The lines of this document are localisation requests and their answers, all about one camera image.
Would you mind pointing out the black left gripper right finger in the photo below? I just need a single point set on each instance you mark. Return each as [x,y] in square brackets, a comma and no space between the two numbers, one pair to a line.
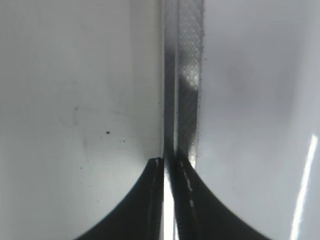
[199,214]

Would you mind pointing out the white board with grey frame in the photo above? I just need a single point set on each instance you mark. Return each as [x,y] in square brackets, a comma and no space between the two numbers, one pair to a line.
[242,103]

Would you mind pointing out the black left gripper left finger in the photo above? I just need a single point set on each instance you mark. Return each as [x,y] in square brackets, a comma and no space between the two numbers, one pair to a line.
[138,216]

